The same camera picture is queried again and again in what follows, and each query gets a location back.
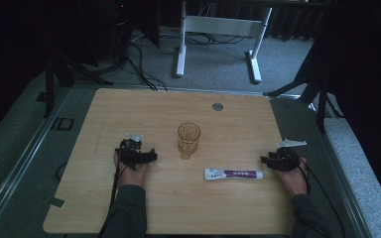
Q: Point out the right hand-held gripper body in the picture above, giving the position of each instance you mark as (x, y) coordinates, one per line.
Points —
(286, 158)

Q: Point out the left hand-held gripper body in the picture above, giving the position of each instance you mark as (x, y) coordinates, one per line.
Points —
(130, 155)

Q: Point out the person's left hand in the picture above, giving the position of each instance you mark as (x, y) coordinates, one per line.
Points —
(132, 175)

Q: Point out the person's right hand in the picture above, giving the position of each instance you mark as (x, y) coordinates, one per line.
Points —
(292, 180)

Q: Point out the white purple toothpaste tube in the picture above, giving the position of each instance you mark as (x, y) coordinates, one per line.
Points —
(233, 174)

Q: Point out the clear glass cup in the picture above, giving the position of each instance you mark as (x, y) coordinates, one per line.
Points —
(189, 140)

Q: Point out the grey round table grommet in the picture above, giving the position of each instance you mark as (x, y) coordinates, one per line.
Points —
(217, 106)

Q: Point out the black tripod stand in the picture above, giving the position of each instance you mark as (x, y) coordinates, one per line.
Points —
(61, 71)
(314, 89)

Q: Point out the grey tape strip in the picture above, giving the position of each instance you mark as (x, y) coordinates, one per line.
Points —
(54, 201)

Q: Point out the white desk frame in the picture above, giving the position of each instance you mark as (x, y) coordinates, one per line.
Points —
(218, 25)

